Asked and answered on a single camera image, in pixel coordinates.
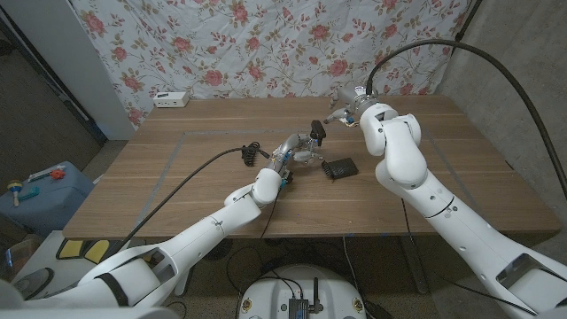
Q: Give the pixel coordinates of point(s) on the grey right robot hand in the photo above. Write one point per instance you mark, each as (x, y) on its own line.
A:
(352, 99)

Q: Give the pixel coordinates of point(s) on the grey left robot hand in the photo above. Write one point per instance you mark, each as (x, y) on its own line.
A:
(288, 147)

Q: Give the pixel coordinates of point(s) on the clear dispenser bottle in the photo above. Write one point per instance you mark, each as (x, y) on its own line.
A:
(310, 150)

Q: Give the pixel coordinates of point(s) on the black pump cap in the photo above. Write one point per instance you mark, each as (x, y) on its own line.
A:
(317, 129)

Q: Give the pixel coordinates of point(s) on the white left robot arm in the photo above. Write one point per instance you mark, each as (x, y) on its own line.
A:
(199, 235)

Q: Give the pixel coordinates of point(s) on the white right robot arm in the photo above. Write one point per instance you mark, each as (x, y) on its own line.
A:
(421, 177)

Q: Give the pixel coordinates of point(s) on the black card holder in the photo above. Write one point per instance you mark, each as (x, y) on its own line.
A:
(340, 168)

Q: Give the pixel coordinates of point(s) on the black hair claw clip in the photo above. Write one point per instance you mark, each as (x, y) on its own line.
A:
(250, 153)

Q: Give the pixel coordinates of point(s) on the floral backdrop cloth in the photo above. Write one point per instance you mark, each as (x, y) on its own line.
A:
(266, 44)

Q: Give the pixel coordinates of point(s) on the white power strip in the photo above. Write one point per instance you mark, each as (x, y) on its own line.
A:
(170, 99)

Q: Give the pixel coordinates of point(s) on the black backdrop stand pole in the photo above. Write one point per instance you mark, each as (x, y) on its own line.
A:
(466, 27)

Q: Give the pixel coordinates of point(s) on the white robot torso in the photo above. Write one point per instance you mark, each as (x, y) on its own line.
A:
(266, 297)

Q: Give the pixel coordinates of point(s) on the grey module with antenna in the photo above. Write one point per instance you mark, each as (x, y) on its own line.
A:
(299, 308)

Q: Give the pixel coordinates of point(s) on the dark table leg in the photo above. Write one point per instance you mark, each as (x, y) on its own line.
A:
(414, 266)

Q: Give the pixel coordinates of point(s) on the white table leg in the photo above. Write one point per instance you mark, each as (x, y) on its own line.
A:
(182, 285)

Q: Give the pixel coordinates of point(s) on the yellow black floor mat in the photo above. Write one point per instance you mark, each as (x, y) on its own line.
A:
(71, 248)

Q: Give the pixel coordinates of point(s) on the white pillar panel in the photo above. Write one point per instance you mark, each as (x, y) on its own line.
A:
(66, 53)

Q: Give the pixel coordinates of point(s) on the blue storage box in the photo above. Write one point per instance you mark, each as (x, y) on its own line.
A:
(48, 208)

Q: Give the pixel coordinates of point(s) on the teal toy piece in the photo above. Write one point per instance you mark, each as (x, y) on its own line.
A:
(30, 193)

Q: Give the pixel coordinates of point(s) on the wooden maraca toy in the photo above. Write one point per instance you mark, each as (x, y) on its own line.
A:
(14, 187)

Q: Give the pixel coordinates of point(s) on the grey shoe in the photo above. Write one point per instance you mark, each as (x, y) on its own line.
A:
(31, 283)

